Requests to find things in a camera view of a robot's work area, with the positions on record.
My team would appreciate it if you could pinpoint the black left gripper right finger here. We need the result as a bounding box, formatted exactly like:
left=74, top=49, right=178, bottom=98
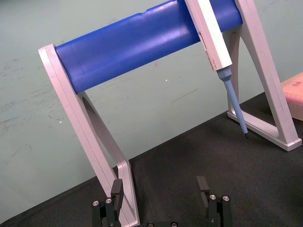
left=196, top=175, right=231, bottom=227

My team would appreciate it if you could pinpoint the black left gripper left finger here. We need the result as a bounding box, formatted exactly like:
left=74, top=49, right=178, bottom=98
left=91, top=179, right=124, bottom=227

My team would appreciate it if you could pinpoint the black table cloth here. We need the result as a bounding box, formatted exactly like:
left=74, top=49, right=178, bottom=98
left=0, top=92, right=303, bottom=227

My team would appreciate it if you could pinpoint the pink pipette tip box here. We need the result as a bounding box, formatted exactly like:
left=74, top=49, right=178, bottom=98
left=280, top=72, right=303, bottom=122

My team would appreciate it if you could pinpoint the white and blue pipette stand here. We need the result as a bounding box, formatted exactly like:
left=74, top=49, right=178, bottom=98
left=38, top=0, right=303, bottom=227

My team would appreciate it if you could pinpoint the white pipette with blue tip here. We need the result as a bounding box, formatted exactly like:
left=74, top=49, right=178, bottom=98
left=184, top=0, right=249, bottom=140

